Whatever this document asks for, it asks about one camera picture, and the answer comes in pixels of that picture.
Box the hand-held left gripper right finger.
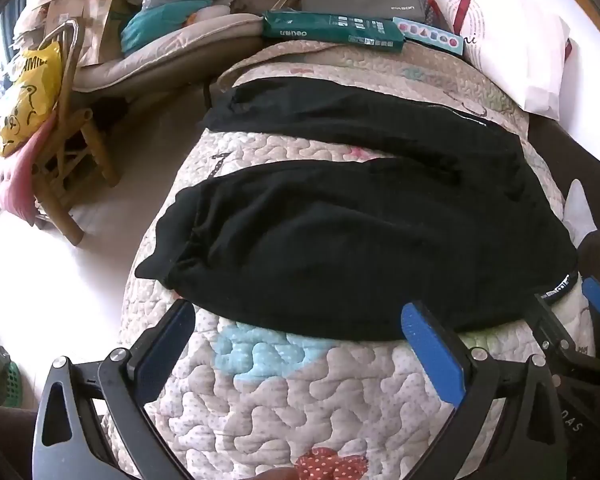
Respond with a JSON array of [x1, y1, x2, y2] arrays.
[[401, 301, 568, 480]]

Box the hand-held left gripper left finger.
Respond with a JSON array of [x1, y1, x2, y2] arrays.
[[32, 299, 197, 480]]

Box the black pants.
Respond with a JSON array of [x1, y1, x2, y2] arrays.
[[134, 79, 580, 342]]

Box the person's white sock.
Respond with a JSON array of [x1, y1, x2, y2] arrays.
[[562, 179, 598, 248]]

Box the quilted patterned blanket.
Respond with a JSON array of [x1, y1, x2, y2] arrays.
[[102, 40, 596, 480]]

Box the green plastic basket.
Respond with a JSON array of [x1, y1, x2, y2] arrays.
[[0, 340, 23, 408]]

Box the wooden chair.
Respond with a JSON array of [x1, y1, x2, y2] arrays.
[[30, 20, 121, 247]]

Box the pink cushion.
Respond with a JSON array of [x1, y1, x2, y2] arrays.
[[0, 110, 61, 226]]

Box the white printed pillow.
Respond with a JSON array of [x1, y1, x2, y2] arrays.
[[425, 0, 573, 121]]

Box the yellow bear plastic bag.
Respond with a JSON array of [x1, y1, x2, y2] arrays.
[[0, 42, 63, 157]]

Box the beige lounge cushion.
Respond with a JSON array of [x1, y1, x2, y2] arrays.
[[72, 12, 266, 96]]

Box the light blue dotted box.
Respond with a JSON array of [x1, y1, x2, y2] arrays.
[[392, 16, 466, 57]]

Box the teal cloth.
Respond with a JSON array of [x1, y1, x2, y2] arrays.
[[120, 0, 231, 56]]

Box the green cardboard box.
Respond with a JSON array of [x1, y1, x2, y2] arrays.
[[262, 10, 406, 53]]

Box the brown paper bag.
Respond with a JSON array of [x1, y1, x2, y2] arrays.
[[45, 0, 131, 66]]

